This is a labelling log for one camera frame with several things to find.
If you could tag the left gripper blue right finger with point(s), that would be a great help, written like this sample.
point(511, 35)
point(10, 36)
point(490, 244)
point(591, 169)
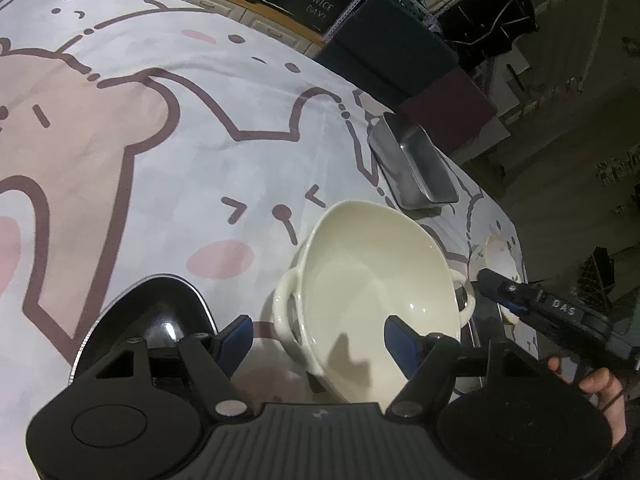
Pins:
point(404, 344)

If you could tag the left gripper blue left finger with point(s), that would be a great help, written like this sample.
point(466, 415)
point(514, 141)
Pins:
point(233, 343)

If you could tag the round stainless steel bowl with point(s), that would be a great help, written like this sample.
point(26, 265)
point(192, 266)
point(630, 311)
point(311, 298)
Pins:
point(161, 309)

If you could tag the lemon print scalloped bowl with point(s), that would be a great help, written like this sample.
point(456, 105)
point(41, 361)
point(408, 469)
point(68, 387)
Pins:
point(498, 258)

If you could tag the cream bowl with handles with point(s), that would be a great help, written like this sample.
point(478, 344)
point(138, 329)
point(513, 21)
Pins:
point(362, 263)

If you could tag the rectangular steel tray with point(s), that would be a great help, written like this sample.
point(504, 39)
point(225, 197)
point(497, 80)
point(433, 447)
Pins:
point(413, 168)

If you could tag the person right hand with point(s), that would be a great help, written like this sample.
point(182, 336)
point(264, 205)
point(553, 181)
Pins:
point(608, 389)

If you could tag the cartoon animal print tablecloth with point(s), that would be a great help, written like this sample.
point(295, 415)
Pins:
point(144, 137)

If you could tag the maroon chair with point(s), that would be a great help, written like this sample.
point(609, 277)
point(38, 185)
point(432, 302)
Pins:
point(452, 110)

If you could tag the dark blue chair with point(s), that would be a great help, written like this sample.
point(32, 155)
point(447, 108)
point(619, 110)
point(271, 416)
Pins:
point(385, 51)

